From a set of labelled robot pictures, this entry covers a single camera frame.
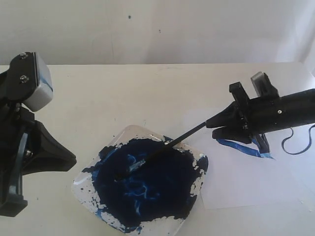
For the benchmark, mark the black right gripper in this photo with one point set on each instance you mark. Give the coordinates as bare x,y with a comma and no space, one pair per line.
246,121

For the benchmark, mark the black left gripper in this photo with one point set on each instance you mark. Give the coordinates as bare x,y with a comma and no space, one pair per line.
26,147

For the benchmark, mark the white paper sheet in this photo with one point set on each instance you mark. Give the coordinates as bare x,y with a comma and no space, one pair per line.
235,179

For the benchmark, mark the black paintbrush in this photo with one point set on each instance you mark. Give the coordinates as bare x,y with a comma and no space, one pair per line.
149,158

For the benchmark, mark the white square paint plate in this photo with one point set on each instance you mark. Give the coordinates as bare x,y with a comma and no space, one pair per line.
153,201

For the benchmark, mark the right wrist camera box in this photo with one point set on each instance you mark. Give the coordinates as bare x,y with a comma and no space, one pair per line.
263,86

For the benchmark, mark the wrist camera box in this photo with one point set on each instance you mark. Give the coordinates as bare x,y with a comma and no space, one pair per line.
263,86
28,81

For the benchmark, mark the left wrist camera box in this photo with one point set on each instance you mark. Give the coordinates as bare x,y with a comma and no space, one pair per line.
28,81

